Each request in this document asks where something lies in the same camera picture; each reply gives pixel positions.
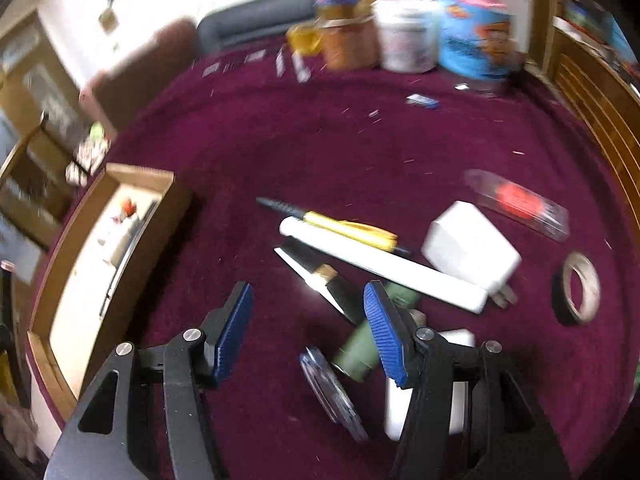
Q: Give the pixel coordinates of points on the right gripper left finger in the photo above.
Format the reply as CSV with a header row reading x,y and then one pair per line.
x,y
96,442

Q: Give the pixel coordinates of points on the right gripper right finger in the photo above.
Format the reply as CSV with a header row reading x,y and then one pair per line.
x,y
509,436

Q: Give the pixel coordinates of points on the white card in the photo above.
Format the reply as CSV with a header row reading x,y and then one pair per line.
x,y
447,397

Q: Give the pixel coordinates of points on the white long tube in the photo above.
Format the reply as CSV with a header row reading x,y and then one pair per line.
x,y
402,271

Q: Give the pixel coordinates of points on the green lighter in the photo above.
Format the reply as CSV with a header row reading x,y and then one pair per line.
x,y
359,355

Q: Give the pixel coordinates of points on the clear plastic pen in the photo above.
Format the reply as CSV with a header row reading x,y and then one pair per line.
x,y
330,393

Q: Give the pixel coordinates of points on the black tape roll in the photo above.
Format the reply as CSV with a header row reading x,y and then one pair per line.
x,y
576,291

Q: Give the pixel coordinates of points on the cardboard tray box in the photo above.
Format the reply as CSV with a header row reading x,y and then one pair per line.
x,y
95,275

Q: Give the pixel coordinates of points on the white power adapter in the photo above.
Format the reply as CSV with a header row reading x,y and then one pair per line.
x,y
462,242

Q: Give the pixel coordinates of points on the maroon velvet tablecloth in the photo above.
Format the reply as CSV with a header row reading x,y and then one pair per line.
x,y
349,145

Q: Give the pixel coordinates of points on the clear plastic red-label case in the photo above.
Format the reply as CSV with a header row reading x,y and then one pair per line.
x,y
519,204

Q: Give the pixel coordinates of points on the brown fabric chair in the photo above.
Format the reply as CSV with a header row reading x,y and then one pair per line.
x,y
114,97

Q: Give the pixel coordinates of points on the small blue lighter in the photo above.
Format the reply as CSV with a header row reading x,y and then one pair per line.
x,y
422,101

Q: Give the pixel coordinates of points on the wooden brick-pattern cabinet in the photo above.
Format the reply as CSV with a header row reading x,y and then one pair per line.
x,y
594,68

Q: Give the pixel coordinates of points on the white stick far table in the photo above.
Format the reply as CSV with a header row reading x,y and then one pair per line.
x,y
302,72

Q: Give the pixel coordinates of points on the blue label clear jar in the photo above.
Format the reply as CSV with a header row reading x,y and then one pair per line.
x,y
475,43

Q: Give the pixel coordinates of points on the yellow tape roll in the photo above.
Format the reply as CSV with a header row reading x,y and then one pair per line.
x,y
304,39

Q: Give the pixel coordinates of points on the white plastic jar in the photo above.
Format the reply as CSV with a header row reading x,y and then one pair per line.
x,y
407,34

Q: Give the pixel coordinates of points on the black leather sofa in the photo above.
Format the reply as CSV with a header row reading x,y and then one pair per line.
x,y
251,21

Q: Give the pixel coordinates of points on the brown snack jar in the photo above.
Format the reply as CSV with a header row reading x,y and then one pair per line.
x,y
347,34

